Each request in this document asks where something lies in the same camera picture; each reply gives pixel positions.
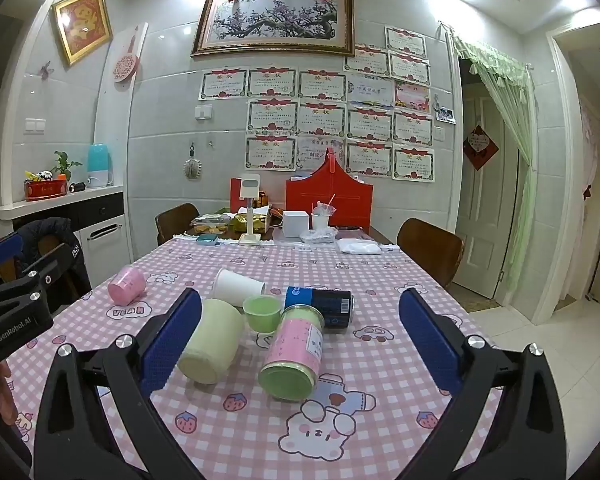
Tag small green cup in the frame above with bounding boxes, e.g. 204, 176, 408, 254
242, 294, 282, 334

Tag dark blue drink can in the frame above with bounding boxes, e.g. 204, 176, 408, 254
284, 286, 355, 331

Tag brown wooden chair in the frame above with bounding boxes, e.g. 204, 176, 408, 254
155, 203, 201, 247
396, 218, 465, 289

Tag white kitchen cabinet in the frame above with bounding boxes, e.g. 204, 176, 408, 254
0, 185, 128, 271

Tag red diamond door decoration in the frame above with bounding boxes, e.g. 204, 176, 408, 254
466, 122, 501, 172

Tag group of wall certificates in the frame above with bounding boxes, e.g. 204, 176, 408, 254
198, 25, 437, 182

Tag pink and green cup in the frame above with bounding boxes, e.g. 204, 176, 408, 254
258, 304, 327, 403

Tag hanging grey brush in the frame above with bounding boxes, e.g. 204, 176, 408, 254
182, 142, 203, 180

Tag pink fan ornament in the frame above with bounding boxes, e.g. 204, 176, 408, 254
111, 22, 148, 92

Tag white door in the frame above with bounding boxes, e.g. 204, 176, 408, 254
462, 82, 521, 298

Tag person's left hand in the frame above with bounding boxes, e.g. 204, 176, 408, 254
0, 360, 15, 413

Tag clear food tray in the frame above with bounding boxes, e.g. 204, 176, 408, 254
190, 212, 231, 233

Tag cream cup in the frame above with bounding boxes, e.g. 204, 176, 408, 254
176, 298, 245, 386

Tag green potted plant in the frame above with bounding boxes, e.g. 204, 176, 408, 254
50, 151, 83, 181

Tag white box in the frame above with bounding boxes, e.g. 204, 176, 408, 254
282, 210, 313, 238

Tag pink checkered tablecloth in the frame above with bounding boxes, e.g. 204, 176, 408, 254
2, 237, 506, 480

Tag white cup with straw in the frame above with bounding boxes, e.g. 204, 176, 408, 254
310, 194, 338, 233

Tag gold framed red picture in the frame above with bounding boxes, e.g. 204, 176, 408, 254
51, 0, 113, 67

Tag framed blossom painting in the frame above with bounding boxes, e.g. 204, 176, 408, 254
191, 0, 356, 58

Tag clear plastic wrappers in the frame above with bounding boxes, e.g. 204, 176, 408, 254
300, 229, 338, 247

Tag gold foil packet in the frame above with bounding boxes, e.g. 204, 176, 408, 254
232, 212, 273, 233

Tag white paper cup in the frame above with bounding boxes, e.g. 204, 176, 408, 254
211, 267, 267, 308

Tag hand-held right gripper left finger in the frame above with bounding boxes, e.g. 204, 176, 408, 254
32, 287, 203, 480

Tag light blue humidifier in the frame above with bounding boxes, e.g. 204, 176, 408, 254
87, 143, 113, 188

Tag red gift bag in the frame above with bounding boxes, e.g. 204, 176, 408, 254
285, 149, 374, 228

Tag white plastic packet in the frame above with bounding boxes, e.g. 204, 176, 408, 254
337, 237, 383, 256

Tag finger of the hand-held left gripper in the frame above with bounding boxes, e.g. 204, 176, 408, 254
0, 232, 25, 273
0, 244, 77, 307

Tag dark jacket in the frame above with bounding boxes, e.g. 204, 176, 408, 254
17, 217, 93, 306

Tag white phone stand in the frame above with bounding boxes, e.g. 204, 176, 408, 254
237, 172, 263, 246

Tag red tin box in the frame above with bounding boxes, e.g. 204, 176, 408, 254
24, 180, 68, 202

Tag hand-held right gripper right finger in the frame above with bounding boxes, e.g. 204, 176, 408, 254
399, 289, 571, 480

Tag green sheer curtain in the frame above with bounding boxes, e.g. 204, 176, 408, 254
452, 35, 538, 306

